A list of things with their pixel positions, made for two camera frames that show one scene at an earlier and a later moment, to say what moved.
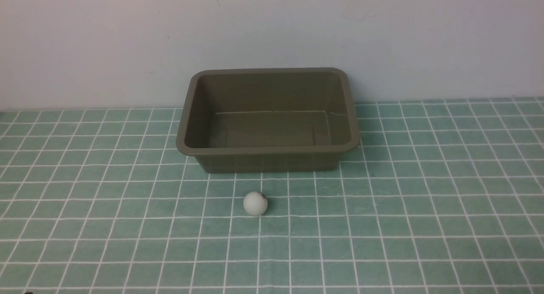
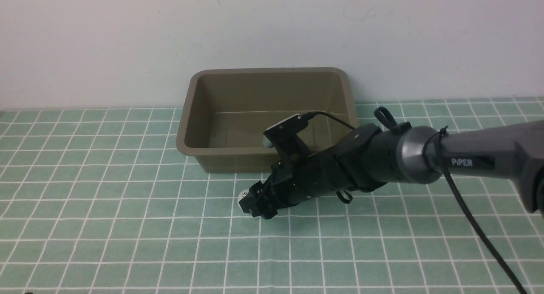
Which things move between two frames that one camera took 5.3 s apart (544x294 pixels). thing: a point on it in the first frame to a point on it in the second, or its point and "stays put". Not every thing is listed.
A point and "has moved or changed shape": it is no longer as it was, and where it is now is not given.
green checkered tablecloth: x=438 y=196 stays put
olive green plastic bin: x=269 y=120 stays put
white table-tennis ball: x=255 y=203 has moved or changed shape
